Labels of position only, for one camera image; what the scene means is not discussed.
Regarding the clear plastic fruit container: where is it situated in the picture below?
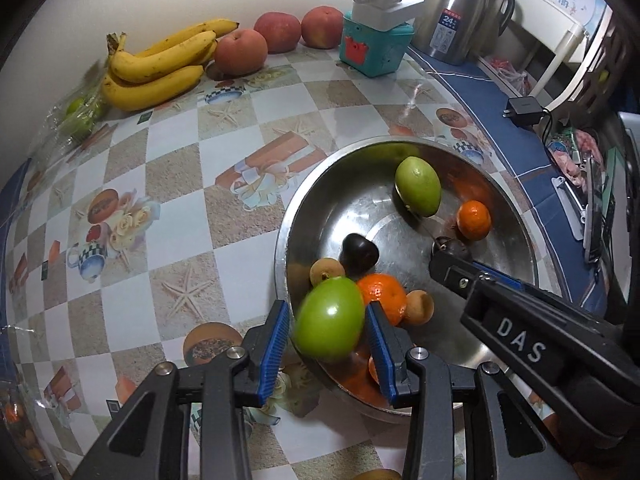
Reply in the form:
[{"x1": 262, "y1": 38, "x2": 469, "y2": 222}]
[{"x1": 0, "y1": 385, "x2": 56, "y2": 471}]

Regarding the red apple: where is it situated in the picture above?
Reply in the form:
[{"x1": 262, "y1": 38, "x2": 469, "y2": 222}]
[
  {"x1": 253, "y1": 11, "x2": 302, "y2": 54},
  {"x1": 215, "y1": 28, "x2": 269, "y2": 76},
  {"x1": 301, "y1": 6, "x2": 346, "y2": 50}
]

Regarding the dark cherry with stem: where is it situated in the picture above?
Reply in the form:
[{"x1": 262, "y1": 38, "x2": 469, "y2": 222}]
[{"x1": 410, "y1": 210, "x2": 472, "y2": 261}]

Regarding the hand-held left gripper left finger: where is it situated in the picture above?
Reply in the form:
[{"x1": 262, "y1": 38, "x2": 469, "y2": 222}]
[{"x1": 72, "y1": 300, "x2": 292, "y2": 480}]

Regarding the dark heart-shaped cherry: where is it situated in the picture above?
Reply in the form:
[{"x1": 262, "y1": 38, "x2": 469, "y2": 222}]
[{"x1": 340, "y1": 233, "x2": 379, "y2": 277}]

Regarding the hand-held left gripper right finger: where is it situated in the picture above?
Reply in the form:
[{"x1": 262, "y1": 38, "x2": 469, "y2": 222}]
[{"x1": 365, "y1": 301, "x2": 563, "y2": 480}]

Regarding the green jujube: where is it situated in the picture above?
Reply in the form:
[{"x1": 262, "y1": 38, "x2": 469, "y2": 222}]
[
  {"x1": 292, "y1": 276, "x2": 366, "y2": 362},
  {"x1": 395, "y1": 156, "x2": 442, "y2": 218}
]

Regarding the white shelf frame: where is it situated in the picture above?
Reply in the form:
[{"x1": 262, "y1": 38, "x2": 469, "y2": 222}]
[{"x1": 480, "y1": 0, "x2": 588, "y2": 111}]

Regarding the brown longan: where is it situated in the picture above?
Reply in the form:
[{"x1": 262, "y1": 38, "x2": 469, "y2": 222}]
[
  {"x1": 401, "y1": 290, "x2": 435, "y2": 326},
  {"x1": 309, "y1": 258, "x2": 346, "y2": 286}
]

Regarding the steel bowl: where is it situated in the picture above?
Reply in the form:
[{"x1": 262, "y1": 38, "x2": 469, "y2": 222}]
[{"x1": 274, "y1": 136, "x2": 540, "y2": 423}]

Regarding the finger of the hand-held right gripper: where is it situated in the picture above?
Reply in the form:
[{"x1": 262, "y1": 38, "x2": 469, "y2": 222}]
[
  {"x1": 429, "y1": 251, "x2": 493, "y2": 306},
  {"x1": 472, "y1": 261, "x2": 566, "y2": 306}
]

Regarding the plastic bag of green fruit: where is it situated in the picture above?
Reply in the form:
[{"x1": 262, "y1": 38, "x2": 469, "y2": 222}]
[{"x1": 30, "y1": 67, "x2": 108, "y2": 151}]

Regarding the yellow banana bunch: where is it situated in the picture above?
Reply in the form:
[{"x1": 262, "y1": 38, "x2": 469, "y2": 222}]
[{"x1": 101, "y1": 18, "x2": 240, "y2": 112}]

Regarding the steel thermos jug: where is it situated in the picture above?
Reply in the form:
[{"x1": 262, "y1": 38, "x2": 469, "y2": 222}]
[{"x1": 412, "y1": 0, "x2": 516, "y2": 66}]

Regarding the teal toy box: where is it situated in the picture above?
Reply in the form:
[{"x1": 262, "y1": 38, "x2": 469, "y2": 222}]
[{"x1": 340, "y1": 10, "x2": 415, "y2": 78}]

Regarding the pink plastic bag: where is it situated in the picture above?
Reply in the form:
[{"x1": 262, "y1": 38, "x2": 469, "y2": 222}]
[{"x1": 547, "y1": 127, "x2": 601, "y2": 186}]

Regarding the black charger adapter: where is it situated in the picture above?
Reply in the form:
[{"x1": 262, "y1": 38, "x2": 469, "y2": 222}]
[{"x1": 504, "y1": 96, "x2": 543, "y2": 128}]

